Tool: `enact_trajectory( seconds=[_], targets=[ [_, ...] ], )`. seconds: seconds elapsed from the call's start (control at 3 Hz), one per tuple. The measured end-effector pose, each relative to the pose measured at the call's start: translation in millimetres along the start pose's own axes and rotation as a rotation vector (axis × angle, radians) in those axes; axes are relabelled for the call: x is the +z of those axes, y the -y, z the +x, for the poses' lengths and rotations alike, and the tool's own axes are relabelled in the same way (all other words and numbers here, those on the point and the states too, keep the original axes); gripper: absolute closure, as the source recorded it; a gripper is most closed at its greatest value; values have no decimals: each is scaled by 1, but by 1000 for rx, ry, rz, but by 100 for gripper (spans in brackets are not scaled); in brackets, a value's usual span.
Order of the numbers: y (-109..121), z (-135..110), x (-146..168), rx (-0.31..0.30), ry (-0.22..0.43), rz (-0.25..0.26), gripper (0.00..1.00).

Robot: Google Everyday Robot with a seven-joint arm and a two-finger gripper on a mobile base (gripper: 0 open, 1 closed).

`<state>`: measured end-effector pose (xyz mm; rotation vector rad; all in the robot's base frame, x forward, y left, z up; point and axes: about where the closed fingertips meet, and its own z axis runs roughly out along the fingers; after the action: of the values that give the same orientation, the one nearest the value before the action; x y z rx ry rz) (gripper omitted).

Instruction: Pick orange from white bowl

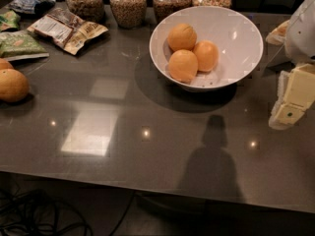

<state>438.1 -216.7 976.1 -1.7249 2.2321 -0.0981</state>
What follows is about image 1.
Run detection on small green snack packet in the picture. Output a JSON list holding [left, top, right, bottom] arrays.
[[0, 11, 21, 31]]

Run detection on glass jar of nuts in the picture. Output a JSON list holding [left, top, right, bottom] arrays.
[[65, 0, 104, 22]]

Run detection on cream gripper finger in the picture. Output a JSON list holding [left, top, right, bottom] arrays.
[[266, 21, 289, 45], [269, 64, 315, 130]]

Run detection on green snack bag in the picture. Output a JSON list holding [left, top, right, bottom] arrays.
[[0, 30, 49, 61]]

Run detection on glass jar of grains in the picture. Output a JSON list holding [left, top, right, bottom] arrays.
[[109, 0, 147, 29]]

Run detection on large orange on table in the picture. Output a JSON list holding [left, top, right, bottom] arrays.
[[0, 69, 30, 102]]

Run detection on black cables on floor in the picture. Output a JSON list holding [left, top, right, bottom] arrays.
[[0, 188, 136, 236]]

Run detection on brown white snack bag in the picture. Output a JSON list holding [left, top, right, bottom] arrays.
[[28, 8, 108, 55]]

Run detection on blue snack bag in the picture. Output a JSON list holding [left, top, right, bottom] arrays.
[[8, 0, 56, 15]]

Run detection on glass jar of brown seeds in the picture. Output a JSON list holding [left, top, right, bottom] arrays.
[[153, 0, 192, 23]]

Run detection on white bowl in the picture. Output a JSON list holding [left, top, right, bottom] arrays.
[[150, 6, 264, 91]]

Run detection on small orange at left edge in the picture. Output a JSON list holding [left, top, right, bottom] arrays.
[[0, 58, 13, 70]]

